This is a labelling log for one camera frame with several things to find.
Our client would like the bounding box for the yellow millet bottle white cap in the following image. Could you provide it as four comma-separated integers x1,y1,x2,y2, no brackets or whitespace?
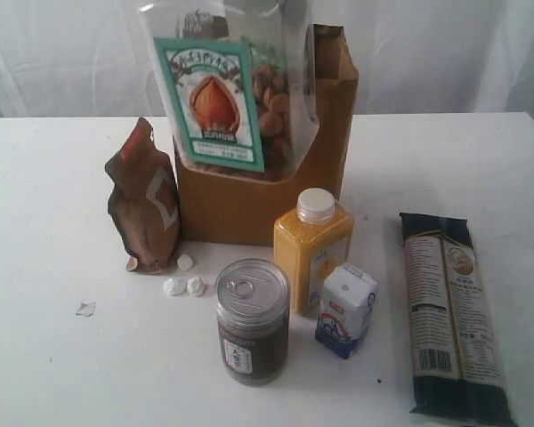
273,188,354,315

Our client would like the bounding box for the dark grain can clear lid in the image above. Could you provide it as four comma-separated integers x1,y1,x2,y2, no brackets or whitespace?
215,258,290,385

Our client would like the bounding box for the brown paper bag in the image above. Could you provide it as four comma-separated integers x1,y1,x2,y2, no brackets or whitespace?
174,24,359,246

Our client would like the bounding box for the brown orange snack pouch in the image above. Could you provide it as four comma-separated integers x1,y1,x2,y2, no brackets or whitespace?
104,117,181,273

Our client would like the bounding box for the white crumpled ball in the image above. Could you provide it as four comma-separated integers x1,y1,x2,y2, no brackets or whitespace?
176,254,194,272
163,278,187,297
186,276,206,297

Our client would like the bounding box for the clear nut jar gold lid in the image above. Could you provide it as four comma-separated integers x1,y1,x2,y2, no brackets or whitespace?
136,1,319,183

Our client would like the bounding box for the white backdrop curtain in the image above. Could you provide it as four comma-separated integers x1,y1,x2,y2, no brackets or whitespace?
0,1,534,119

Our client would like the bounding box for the spaghetti pasta package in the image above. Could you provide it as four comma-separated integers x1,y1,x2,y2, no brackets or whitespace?
400,213,515,426

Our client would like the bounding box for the white blue salt packet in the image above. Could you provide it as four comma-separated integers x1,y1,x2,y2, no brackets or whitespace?
315,262,379,359

